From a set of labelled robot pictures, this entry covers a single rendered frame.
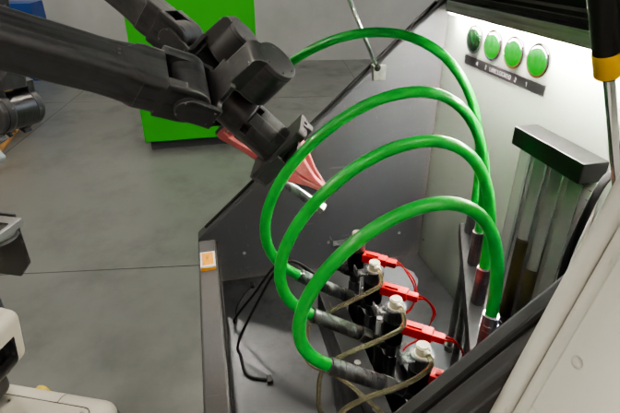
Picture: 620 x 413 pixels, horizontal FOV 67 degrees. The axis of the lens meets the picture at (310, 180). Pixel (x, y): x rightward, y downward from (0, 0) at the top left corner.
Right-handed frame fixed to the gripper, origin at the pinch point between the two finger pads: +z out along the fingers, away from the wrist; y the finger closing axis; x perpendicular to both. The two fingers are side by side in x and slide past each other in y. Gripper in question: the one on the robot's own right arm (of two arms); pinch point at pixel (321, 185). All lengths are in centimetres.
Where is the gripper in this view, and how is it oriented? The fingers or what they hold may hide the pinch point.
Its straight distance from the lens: 69.3
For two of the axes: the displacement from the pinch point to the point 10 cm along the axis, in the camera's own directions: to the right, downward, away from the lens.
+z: 7.2, 6.3, 3.0
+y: 7.0, -6.3, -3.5
